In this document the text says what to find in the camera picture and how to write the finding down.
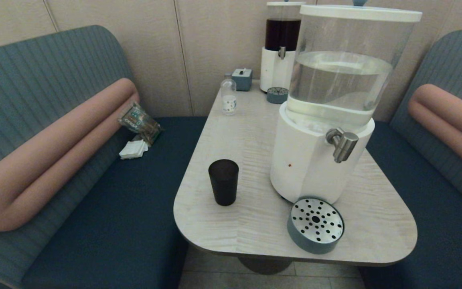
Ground small blue drip tray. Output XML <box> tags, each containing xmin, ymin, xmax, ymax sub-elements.
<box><xmin>266</xmin><ymin>87</ymin><xmax>289</xmax><ymax>105</ymax></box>

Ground white water dispenser lid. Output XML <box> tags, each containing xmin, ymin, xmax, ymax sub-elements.
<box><xmin>299</xmin><ymin>0</ymin><xmax>423</xmax><ymax>23</ymax></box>

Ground clear plastic bottle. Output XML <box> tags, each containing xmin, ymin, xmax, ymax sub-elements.
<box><xmin>220</xmin><ymin>73</ymin><xmax>237</xmax><ymax>116</ymax></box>

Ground small blue tissue box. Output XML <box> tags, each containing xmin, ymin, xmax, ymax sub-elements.
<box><xmin>231</xmin><ymin>68</ymin><xmax>253</xmax><ymax>92</ymax></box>

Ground black plastic cup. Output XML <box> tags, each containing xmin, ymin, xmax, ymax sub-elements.
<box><xmin>208</xmin><ymin>159</ymin><xmax>239</xmax><ymax>207</ymax></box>

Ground dark blue bench seat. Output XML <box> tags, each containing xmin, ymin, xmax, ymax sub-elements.
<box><xmin>22</xmin><ymin>116</ymin><xmax>207</xmax><ymax>289</ymax></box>
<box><xmin>359</xmin><ymin>120</ymin><xmax>462</xmax><ymax>289</ymax></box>

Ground silver water dispenser tap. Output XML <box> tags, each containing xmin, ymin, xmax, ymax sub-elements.
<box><xmin>326</xmin><ymin>128</ymin><xmax>359</xmax><ymax>164</ymax></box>

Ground dark table pedestal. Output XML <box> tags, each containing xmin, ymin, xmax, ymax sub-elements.
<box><xmin>237</xmin><ymin>256</ymin><xmax>294</xmax><ymax>275</ymax></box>

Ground round grey drip tray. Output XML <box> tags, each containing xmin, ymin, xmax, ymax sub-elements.
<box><xmin>287</xmin><ymin>196</ymin><xmax>345</xmax><ymax>254</ymax></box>

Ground large clear water dispenser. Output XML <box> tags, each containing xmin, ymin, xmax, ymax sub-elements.
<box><xmin>270</xmin><ymin>0</ymin><xmax>423</xmax><ymax>205</ymax></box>

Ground white folded napkins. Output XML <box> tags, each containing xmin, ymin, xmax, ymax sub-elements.
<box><xmin>119</xmin><ymin>139</ymin><xmax>149</xmax><ymax>160</ymax></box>

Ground teal ribbed bench backrest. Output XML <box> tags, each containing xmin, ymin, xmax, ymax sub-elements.
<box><xmin>0</xmin><ymin>25</ymin><xmax>139</xmax><ymax>289</ymax></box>
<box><xmin>389</xmin><ymin>30</ymin><xmax>462</xmax><ymax>219</ymax></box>

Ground crinkled snack packet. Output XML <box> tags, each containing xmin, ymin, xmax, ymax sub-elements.
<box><xmin>118</xmin><ymin>102</ymin><xmax>163</xmax><ymax>146</ymax></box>

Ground small dark drink dispenser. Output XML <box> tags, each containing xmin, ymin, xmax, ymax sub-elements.
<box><xmin>260</xmin><ymin>1</ymin><xmax>307</xmax><ymax>94</ymax></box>

